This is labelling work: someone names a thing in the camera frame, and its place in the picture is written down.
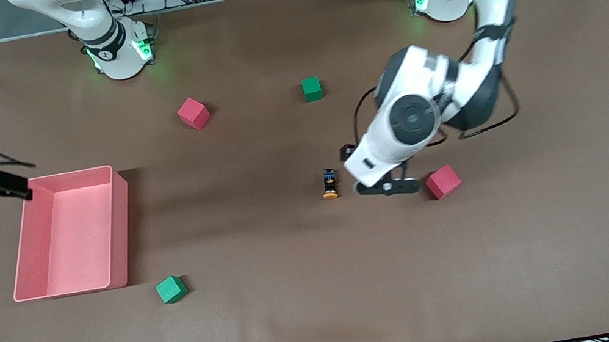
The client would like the brown paper table cover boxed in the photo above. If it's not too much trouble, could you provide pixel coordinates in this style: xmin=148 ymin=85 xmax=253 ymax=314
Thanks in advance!
xmin=0 ymin=0 xmax=609 ymax=342

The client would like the pink plastic bin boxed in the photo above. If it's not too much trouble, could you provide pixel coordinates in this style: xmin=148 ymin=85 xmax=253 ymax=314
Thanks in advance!
xmin=0 ymin=162 xmax=145 ymax=305

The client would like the pink foam cube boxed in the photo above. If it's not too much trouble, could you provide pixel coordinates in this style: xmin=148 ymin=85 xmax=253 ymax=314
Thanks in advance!
xmin=175 ymin=95 xmax=213 ymax=134
xmin=423 ymin=162 xmax=465 ymax=202

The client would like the green foam cube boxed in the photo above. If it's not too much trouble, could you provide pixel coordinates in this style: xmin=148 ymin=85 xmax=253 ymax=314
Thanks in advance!
xmin=154 ymin=273 xmax=190 ymax=306
xmin=300 ymin=76 xmax=325 ymax=104

